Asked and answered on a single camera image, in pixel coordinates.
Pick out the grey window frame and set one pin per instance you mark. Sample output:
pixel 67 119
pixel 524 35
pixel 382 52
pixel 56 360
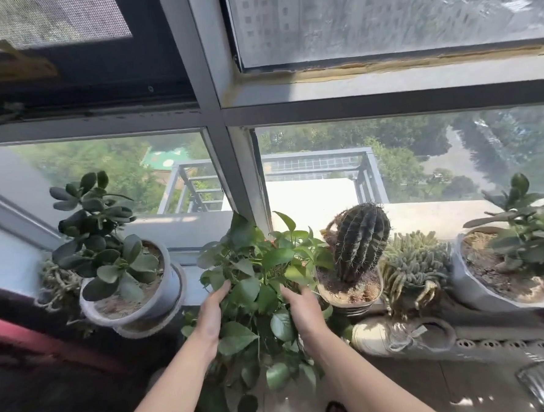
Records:
pixel 210 101

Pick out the person's right forearm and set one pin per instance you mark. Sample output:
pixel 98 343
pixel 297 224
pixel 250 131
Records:
pixel 356 377

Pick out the person's left forearm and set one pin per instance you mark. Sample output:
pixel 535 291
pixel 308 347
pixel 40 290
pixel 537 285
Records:
pixel 168 393

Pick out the grey metal outdoor rack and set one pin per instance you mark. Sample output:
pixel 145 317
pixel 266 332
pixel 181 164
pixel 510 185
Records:
pixel 371 174

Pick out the window insect screen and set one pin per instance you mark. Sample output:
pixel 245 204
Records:
pixel 49 19

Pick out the person's right thumb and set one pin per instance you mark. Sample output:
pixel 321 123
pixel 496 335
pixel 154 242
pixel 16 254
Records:
pixel 287 292

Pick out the red bar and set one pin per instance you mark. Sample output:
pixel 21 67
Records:
pixel 46 344

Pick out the round white plant pot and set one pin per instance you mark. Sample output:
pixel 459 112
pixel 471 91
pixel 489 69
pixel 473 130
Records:
pixel 160 297

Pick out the small cactus pot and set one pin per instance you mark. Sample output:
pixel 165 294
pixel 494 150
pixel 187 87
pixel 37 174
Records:
pixel 351 300

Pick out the person's left thumb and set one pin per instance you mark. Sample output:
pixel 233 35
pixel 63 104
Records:
pixel 223 290

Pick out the white pot saucer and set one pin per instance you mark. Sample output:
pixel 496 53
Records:
pixel 174 306

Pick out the trailing pale succulent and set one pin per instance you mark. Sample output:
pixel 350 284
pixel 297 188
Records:
pixel 56 285

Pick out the angular white plant pot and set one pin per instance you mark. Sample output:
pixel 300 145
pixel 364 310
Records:
pixel 470 288

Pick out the person's left hand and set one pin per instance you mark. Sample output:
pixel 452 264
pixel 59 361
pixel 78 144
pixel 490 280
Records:
pixel 208 320

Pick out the jade plant with round leaves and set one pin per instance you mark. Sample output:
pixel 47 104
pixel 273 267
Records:
pixel 100 251

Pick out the jade plant with long leaves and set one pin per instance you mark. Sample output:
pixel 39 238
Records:
pixel 526 234

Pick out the dark green barrel cactus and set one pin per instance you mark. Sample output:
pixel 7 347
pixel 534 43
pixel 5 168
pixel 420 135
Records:
pixel 361 239

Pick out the white sneaker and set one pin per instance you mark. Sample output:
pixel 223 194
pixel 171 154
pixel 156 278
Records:
pixel 390 336

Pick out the perforated metal shelf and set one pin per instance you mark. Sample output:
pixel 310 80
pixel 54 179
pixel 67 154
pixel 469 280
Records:
pixel 500 336

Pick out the clustered spiky succulent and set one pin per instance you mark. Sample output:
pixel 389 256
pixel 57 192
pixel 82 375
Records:
pixel 413 264

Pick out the green pothos plant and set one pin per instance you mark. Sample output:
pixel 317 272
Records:
pixel 258 282

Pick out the person's right hand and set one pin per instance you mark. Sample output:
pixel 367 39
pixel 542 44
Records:
pixel 308 316

